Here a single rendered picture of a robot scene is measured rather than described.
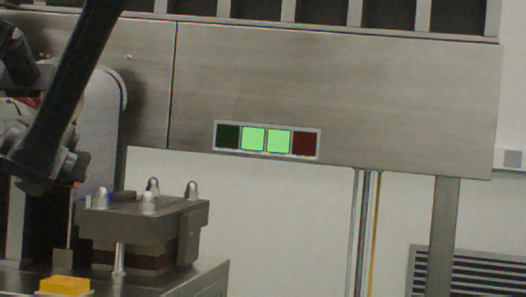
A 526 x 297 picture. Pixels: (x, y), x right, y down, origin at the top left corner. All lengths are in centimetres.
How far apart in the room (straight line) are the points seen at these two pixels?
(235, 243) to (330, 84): 255
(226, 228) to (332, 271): 53
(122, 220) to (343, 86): 60
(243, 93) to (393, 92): 34
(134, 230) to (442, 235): 79
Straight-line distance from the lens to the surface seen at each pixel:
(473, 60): 230
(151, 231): 205
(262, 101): 236
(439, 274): 249
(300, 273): 476
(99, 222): 209
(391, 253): 469
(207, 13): 248
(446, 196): 247
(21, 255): 216
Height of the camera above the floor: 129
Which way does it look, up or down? 3 degrees down
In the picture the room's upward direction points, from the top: 5 degrees clockwise
